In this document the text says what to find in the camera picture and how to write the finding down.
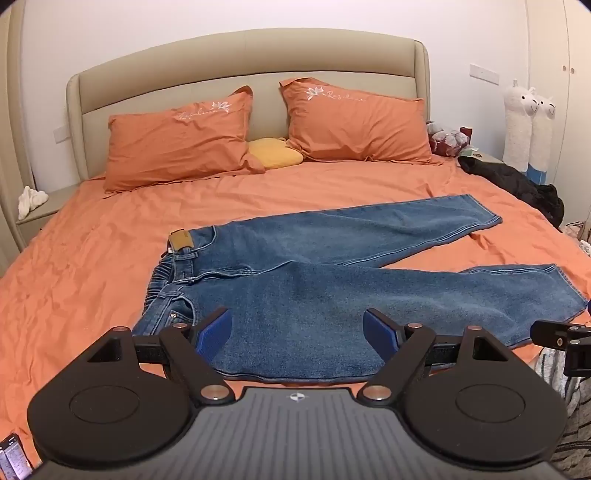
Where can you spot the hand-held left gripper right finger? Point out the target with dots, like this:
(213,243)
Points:
(381,333)

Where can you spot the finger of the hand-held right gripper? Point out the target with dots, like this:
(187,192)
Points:
(551,333)

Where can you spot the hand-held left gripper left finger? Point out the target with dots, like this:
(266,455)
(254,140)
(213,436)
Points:
(213,333)

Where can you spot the blue denim pants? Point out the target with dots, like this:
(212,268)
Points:
(323,286)

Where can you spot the person's striped grey clothing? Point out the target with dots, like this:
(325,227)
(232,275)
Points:
(570,406)

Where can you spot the beige bag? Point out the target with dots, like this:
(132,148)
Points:
(577,233)

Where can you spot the bed with orange sheet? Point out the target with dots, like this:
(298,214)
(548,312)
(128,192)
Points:
(92,258)

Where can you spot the black jacket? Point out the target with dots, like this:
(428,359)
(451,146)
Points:
(512,182)

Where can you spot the blue box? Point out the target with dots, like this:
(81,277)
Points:
(536,175)

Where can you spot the beige nightstand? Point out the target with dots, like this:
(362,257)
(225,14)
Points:
(46,205)
(487,158)

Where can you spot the yellow cushion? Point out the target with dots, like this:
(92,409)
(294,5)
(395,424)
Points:
(274,153)

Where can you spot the orange embroidered pillow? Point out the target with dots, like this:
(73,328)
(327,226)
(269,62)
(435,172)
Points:
(175,143)
(360,124)

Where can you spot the white alpaca plush toy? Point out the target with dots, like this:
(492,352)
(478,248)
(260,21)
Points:
(542,138)
(518,129)

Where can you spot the dark red patterned bundle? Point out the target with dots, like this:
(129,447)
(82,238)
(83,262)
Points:
(445,139)

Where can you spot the white crumpled cloth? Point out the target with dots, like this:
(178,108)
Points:
(31,198)

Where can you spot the black smartphone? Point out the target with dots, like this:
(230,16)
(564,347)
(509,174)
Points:
(14,457)

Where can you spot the beige padded headboard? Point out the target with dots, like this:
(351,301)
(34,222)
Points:
(263,74)

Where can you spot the white wardrobe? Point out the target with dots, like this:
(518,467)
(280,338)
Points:
(561,69)

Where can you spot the white wall socket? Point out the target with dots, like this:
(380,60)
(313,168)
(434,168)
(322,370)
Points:
(61,134)

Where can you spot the white wall switch plate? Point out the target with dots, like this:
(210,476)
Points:
(485,74)

